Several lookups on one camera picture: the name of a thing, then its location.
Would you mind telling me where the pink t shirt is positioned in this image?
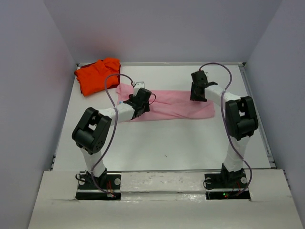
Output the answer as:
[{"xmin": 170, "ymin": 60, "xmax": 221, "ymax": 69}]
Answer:
[{"xmin": 131, "ymin": 90, "xmax": 215, "ymax": 122}]

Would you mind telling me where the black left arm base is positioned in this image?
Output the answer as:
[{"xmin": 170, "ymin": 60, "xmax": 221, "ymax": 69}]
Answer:
[{"xmin": 75, "ymin": 173, "xmax": 122, "ymax": 201}]

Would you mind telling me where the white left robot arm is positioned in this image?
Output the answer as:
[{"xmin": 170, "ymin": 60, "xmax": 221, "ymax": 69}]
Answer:
[{"xmin": 72, "ymin": 87, "xmax": 152, "ymax": 188}]

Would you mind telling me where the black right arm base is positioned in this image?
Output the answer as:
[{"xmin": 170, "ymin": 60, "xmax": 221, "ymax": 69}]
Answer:
[{"xmin": 203, "ymin": 173, "xmax": 251, "ymax": 200}]

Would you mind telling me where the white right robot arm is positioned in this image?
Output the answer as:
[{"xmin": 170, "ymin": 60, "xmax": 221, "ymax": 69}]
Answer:
[{"xmin": 190, "ymin": 82, "xmax": 258, "ymax": 187}]

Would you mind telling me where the orange t shirt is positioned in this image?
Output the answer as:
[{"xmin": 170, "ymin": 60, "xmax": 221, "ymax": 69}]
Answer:
[{"xmin": 74, "ymin": 58, "xmax": 121, "ymax": 97}]

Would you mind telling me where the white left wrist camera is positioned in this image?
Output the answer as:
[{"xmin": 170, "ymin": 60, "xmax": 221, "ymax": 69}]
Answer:
[{"xmin": 132, "ymin": 81, "xmax": 145, "ymax": 96}]

